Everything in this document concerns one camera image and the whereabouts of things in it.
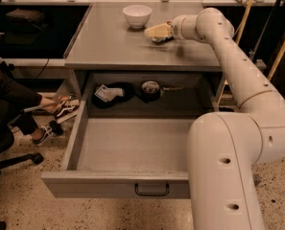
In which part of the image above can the white ceramic bowl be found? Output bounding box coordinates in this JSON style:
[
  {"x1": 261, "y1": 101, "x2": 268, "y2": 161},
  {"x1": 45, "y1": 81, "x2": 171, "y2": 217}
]
[{"x1": 123, "y1": 5, "x2": 153, "y2": 29}]

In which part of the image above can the seated person in black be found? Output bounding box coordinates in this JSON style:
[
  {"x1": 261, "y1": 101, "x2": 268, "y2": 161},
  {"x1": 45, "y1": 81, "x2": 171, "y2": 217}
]
[{"x1": 0, "y1": 72, "x2": 80, "y2": 145}]

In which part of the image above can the wooden frame stand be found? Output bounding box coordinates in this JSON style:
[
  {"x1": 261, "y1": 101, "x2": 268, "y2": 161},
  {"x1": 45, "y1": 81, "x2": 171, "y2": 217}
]
[{"x1": 217, "y1": 0, "x2": 285, "y2": 107}]

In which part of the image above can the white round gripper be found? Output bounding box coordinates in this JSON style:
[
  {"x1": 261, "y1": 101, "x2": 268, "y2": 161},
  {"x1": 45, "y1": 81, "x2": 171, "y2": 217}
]
[{"x1": 144, "y1": 15, "x2": 197, "y2": 39}]

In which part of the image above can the grey open top drawer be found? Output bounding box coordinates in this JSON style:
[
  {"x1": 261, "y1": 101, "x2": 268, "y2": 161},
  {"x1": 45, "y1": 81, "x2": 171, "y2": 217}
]
[{"x1": 40, "y1": 73, "x2": 263, "y2": 200}]

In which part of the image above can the black cloth with white tag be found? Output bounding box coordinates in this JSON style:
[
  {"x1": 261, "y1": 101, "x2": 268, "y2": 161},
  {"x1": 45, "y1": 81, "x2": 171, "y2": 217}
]
[{"x1": 91, "y1": 82, "x2": 135, "y2": 109}]

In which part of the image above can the crushed 7up soda can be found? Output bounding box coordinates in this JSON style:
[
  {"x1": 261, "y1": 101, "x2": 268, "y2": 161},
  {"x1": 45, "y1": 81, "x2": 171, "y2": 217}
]
[{"x1": 151, "y1": 36, "x2": 174, "y2": 44}]

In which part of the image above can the black drawer handle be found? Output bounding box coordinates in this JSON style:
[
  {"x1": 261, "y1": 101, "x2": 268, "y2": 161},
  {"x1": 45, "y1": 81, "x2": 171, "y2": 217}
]
[{"x1": 134, "y1": 183, "x2": 170, "y2": 197}]

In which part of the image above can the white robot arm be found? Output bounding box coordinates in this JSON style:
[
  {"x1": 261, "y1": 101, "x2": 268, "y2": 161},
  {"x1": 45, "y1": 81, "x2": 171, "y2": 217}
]
[{"x1": 144, "y1": 8, "x2": 285, "y2": 230}]

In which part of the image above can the dark box on shelf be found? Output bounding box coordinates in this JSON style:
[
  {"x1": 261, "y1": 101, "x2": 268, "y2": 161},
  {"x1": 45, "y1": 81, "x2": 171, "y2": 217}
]
[{"x1": 6, "y1": 9, "x2": 45, "y2": 24}]

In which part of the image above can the grey cabinet with top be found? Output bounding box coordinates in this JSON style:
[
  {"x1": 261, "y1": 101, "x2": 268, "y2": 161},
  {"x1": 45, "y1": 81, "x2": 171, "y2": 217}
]
[{"x1": 65, "y1": 2, "x2": 221, "y2": 113}]

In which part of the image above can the black tape roll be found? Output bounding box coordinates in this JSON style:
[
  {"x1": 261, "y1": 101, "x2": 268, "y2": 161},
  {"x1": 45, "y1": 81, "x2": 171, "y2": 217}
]
[{"x1": 141, "y1": 80, "x2": 161, "y2": 102}]

